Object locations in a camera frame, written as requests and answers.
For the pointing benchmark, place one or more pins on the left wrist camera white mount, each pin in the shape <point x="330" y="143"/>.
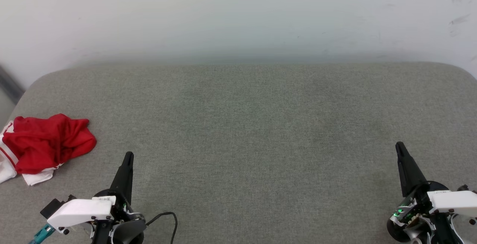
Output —
<point x="78" y="210"/>

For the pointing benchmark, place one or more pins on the grey fabric sofa seat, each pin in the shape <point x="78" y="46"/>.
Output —
<point x="261" y="132"/>

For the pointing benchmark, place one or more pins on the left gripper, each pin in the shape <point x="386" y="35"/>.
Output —
<point x="128" y="229"/>

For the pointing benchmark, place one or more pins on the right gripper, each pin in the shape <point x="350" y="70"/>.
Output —
<point x="441" y="229"/>

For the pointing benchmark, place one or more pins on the red and white shirt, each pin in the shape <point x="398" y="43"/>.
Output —
<point x="48" y="143"/>

